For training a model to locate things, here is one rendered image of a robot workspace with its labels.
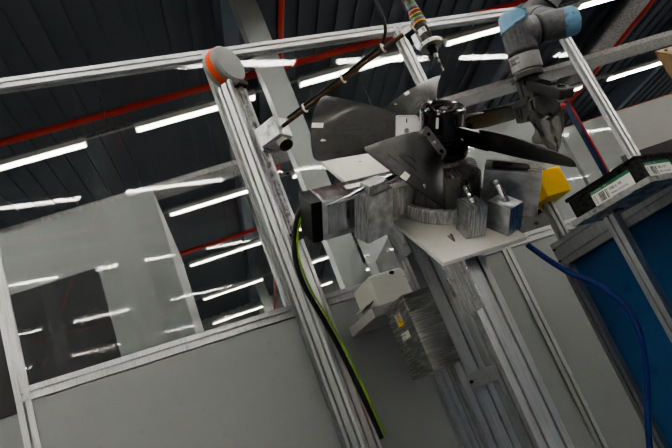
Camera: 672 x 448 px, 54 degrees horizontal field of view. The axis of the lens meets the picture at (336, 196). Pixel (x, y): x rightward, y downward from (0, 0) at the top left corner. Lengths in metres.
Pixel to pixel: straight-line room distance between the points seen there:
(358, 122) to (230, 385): 0.90
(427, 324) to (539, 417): 0.37
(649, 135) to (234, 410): 4.54
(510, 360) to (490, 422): 0.26
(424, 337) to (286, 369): 0.53
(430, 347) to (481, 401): 0.21
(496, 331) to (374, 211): 0.43
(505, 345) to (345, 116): 0.73
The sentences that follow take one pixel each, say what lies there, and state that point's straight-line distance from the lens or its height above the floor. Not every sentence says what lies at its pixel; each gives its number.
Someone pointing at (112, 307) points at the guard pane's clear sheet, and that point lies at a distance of 2.19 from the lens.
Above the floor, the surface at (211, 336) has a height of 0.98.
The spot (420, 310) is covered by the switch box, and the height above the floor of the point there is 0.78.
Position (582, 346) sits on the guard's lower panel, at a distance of 2.65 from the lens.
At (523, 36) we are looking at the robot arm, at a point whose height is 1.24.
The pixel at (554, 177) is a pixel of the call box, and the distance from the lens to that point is 2.21.
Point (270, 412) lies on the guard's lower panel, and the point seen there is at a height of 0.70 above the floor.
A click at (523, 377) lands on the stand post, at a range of 1.74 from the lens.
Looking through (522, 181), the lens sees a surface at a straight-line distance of 1.81.
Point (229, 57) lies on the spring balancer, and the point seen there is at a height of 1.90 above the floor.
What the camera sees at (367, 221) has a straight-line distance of 1.65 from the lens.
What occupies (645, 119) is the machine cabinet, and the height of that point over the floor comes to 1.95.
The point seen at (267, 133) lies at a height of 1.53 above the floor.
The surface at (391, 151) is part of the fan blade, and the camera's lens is 1.55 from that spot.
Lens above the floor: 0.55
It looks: 19 degrees up
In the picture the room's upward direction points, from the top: 22 degrees counter-clockwise
